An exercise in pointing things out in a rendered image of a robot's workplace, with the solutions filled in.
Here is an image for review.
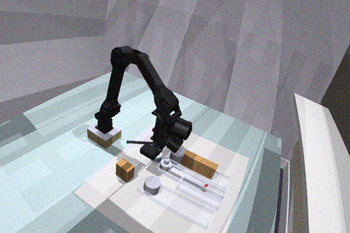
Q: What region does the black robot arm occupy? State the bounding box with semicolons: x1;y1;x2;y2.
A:
94;45;192;153

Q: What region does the grey cylinder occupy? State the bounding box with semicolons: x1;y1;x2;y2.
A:
169;148;185;164
143;175;161;195

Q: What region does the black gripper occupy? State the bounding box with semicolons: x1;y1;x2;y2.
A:
140;127;170;160

